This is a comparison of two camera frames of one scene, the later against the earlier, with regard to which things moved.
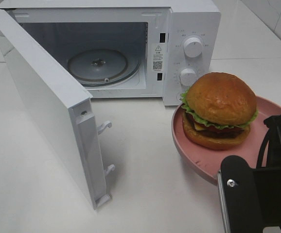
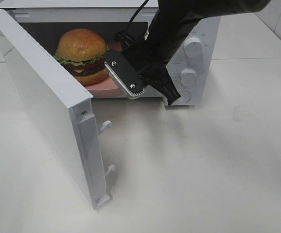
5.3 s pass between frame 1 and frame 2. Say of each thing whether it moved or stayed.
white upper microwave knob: stayed
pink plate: moved
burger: moved
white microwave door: stayed
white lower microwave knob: stayed
